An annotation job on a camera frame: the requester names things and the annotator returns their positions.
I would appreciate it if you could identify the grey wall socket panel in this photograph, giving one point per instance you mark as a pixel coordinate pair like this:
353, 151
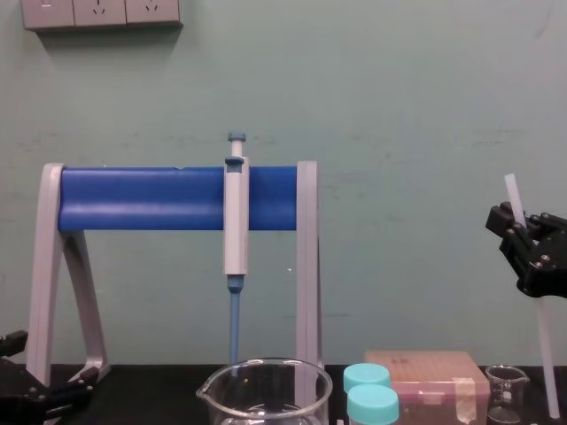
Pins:
102, 13

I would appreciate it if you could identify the blue stand crossbar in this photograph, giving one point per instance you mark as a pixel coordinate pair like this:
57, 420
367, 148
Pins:
142, 199

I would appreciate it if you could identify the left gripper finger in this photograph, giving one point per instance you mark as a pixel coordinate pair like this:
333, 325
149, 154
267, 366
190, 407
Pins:
13, 343
66, 396

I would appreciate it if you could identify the small clear glass beaker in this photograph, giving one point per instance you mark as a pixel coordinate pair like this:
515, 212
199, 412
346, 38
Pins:
505, 398

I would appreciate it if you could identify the teal capped sample bottle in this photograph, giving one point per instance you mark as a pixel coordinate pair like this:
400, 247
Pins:
372, 403
365, 374

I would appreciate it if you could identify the large clear glass beaker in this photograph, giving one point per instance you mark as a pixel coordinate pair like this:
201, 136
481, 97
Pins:
266, 398

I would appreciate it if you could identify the grey pipette stand frame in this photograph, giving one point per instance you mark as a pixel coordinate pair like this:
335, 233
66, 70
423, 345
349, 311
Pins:
44, 265

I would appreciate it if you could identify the white stirring rod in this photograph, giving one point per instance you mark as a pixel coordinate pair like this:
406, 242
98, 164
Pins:
547, 354

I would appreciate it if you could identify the white and blue pipette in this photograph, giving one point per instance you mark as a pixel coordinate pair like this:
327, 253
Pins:
235, 230

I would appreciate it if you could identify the pink pipette tip box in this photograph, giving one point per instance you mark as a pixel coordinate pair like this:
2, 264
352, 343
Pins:
425, 372

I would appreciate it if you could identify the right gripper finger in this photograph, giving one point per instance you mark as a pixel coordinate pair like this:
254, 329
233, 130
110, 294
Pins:
514, 248
549, 241

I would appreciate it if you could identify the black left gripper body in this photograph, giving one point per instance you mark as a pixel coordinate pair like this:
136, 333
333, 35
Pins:
17, 394

